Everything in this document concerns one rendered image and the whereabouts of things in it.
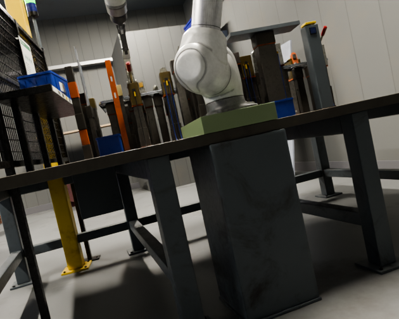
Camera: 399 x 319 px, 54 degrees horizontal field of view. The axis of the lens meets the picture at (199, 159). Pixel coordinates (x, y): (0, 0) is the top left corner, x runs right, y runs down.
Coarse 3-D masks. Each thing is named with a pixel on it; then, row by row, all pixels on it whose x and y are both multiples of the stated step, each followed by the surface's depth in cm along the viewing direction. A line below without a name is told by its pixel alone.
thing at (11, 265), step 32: (288, 128) 207; (320, 128) 180; (352, 128) 159; (160, 160) 135; (320, 160) 321; (352, 160) 164; (0, 192) 228; (96, 192) 241; (128, 192) 275; (160, 192) 135; (128, 224) 275; (160, 224) 136; (384, 224) 162; (160, 256) 167; (384, 256) 162; (0, 288) 186; (192, 288) 137
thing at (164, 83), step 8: (168, 72) 204; (160, 80) 205; (168, 80) 203; (168, 88) 204; (168, 96) 205; (168, 104) 204; (168, 112) 206; (176, 112) 204; (176, 120) 206; (176, 128) 205; (176, 136) 204
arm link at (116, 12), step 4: (124, 4) 166; (108, 8) 166; (112, 8) 164; (116, 8) 164; (120, 8) 165; (124, 8) 167; (108, 12) 168; (112, 12) 166; (116, 12) 166; (120, 12) 167; (124, 12) 168; (116, 16) 168
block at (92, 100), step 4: (92, 100) 229; (92, 104) 229; (96, 108) 235; (96, 112) 232; (96, 116) 230; (96, 120) 230; (96, 124) 230; (100, 128) 233; (100, 132) 231; (100, 136) 231
